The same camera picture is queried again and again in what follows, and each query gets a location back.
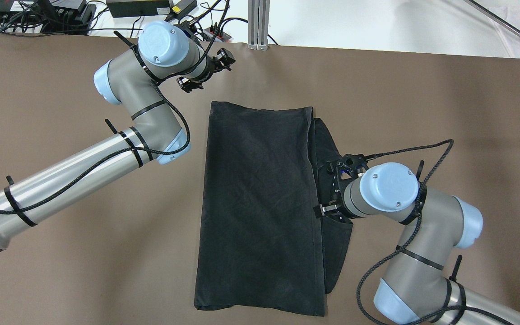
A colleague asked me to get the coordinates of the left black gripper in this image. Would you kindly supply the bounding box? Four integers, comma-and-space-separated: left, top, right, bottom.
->
176, 48, 237, 94

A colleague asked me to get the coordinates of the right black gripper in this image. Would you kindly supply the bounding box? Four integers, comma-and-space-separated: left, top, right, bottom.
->
313, 178, 355, 221

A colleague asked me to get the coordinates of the black graphic t-shirt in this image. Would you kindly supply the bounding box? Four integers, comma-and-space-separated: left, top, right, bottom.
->
194, 101, 353, 316

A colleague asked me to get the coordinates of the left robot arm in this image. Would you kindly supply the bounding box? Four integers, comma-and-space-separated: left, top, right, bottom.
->
0, 21, 236, 253

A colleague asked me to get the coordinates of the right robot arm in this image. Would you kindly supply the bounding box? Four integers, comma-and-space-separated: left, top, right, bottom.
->
321, 157, 520, 325

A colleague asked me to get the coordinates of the orange power strip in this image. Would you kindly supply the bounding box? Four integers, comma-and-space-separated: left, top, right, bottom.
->
189, 24, 232, 42

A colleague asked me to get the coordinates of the black power adapter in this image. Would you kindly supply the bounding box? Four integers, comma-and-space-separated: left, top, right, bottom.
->
105, 0, 197, 18

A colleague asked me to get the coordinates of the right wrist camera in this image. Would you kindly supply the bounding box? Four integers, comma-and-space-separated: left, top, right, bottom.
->
325, 154, 376, 181

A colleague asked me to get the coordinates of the aluminium frame post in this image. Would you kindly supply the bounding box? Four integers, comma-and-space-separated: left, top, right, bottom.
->
247, 0, 270, 51

